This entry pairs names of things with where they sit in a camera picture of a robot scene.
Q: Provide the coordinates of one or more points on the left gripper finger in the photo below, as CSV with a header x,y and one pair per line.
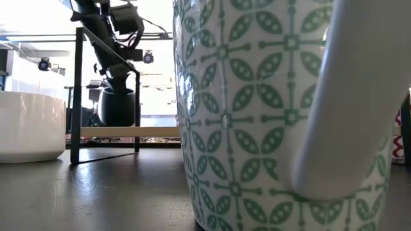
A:
x,y
118,84

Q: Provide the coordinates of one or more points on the dark mug with teal inside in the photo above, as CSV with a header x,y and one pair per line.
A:
x,y
116,110

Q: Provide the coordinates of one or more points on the pale pink mug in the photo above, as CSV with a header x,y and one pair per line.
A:
x,y
29,128

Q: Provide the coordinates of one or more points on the green patterned white mug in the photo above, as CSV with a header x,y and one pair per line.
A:
x,y
250,128

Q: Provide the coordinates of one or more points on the dark navy blue mug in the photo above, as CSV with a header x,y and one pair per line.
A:
x,y
407,134

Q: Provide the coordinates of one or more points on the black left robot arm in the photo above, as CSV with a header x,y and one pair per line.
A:
x,y
93,22

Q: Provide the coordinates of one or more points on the long ceiling light strip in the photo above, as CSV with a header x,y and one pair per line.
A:
x,y
38,38

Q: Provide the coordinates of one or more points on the black table mat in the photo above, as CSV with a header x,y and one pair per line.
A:
x,y
96,199

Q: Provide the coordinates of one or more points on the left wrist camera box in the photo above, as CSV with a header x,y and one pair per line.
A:
x,y
126,17

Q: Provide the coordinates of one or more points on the wooden rack with black frame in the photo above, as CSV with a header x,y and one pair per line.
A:
x,y
128,131

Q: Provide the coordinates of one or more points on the black metal table frame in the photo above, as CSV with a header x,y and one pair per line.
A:
x,y
160,145

